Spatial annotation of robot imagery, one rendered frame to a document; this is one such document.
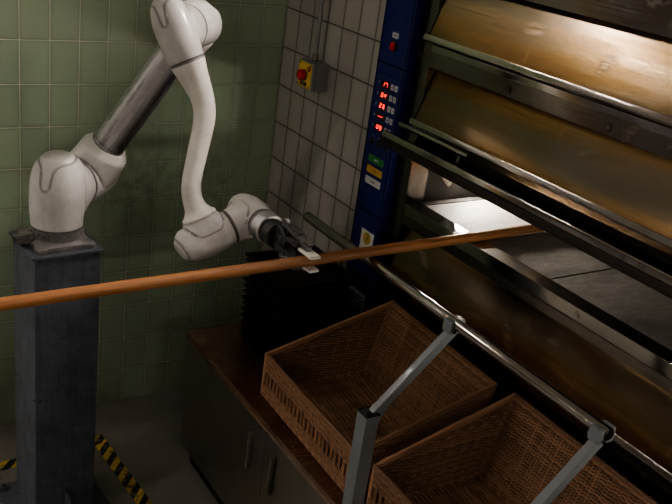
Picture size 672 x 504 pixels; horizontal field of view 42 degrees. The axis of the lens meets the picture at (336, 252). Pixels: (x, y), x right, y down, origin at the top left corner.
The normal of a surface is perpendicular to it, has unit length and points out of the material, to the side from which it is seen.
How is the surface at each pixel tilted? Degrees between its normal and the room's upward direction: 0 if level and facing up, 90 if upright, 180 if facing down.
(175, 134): 90
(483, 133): 70
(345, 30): 90
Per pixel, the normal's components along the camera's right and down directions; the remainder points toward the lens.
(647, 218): -0.74, -0.22
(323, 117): -0.84, 0.11
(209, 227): 0.39, -0.02
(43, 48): 0.53, 0.40
